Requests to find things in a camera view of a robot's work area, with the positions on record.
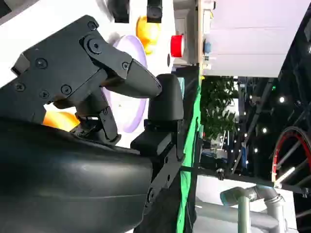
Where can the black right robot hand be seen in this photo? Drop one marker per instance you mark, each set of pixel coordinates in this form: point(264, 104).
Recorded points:
point(60, 174)

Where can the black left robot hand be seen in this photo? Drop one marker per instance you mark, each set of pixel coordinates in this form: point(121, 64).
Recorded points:
point(121, 11)

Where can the orange and white bread roll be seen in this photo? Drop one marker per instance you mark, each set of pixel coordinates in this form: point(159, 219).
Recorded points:
point(58, 120)
point(148, 36)

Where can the red emergency stop button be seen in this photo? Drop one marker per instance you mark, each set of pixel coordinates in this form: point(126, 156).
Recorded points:
point(177, 46)

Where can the white control box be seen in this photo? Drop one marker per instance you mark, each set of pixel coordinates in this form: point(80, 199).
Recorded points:
point(188, 29)

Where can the lilac plate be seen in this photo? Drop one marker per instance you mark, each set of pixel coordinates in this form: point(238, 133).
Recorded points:
point(128, 110)

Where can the blue round knob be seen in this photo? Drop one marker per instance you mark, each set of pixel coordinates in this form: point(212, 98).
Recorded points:
point(208, 46)

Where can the white cabinet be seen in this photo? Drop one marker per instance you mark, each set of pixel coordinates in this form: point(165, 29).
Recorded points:
point(252, 36)

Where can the green cloth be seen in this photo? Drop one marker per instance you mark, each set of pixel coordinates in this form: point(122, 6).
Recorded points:
point(192, 136)

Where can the green leafy plant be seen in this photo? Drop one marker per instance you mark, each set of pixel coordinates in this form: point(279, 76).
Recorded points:
point(219, 106)

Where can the red-rimmed wheel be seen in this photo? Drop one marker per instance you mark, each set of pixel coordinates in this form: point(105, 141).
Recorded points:
point(279, 143)

